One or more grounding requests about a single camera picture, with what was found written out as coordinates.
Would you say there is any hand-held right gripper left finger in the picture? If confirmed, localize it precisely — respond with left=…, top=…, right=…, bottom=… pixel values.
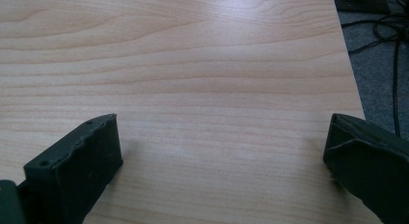
left=22, top=113, right=124, bottom=224

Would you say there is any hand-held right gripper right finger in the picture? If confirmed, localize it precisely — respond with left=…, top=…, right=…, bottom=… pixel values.
left=322, top=113, right=409, bottom=224

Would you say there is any black stand base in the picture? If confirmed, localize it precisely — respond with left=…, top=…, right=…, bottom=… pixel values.
left=331, top=0, right=394, bottom=15

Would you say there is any black cable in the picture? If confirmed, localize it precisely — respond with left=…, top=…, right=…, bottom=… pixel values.
left=341, top=0, right=409, bottom=137

